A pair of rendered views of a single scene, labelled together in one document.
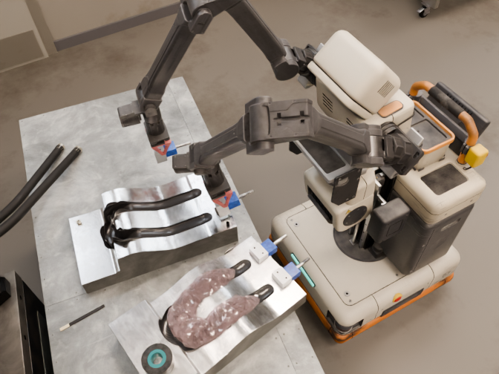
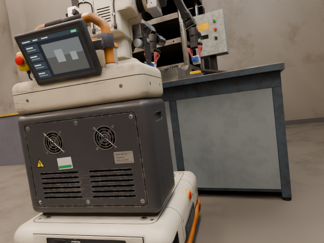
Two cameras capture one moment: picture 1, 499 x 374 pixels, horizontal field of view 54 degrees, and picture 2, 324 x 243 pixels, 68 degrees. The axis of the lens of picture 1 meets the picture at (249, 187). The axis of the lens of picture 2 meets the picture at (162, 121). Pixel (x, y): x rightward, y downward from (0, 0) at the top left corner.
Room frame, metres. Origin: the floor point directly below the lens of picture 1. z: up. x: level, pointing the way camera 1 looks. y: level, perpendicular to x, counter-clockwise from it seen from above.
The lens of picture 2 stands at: (2.07, -1.15, 0.66)
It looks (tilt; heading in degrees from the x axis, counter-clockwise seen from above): 4 degrees down; 132
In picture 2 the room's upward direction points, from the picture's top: 7 degrees counter-clockwise
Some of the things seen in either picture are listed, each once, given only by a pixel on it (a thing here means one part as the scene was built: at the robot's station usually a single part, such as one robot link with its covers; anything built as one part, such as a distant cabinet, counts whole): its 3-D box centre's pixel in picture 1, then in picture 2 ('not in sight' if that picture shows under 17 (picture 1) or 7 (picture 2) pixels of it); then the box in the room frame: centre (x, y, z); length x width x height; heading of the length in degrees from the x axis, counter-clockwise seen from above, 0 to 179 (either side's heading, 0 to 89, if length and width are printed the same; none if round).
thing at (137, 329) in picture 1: (212, 312); not in sight; (0.57, 0.12, 0.85); 0.50 x 0.26 x 0.11; 127
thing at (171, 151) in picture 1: (172, 148); (195, 59); (1.15, 0.26, 0.93); 0.13 x 0.05 x 0.05; 109
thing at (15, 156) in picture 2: not in sight; (46, 132); (-2.52, 0.66, 0.40); 1.51 x 0.79 x 0.81; 116
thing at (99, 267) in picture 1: (151, 223); (171, 75); (0.88, 0.32, 0.87); 0.50 x 0.26 x 0.14; 109
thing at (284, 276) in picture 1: (293, 270); not in sight; (0.70, -0.12, 0.85); 0.13 x 0.05 x 0.05; 127
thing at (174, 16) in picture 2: not in sight; (146, 34); (0.01, 1.01, 1.51); 1.10 x 0.70 x 0.05; 19
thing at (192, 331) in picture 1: (209, 303); not in sight; (0.58, 0.13, 0.90); 0.26 x 0.18 x 0.08; 127
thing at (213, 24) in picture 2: not in sight; (216, 88); (0.86, 1.06, 0.73); 0.30 x 0.22 x 1.47; 19
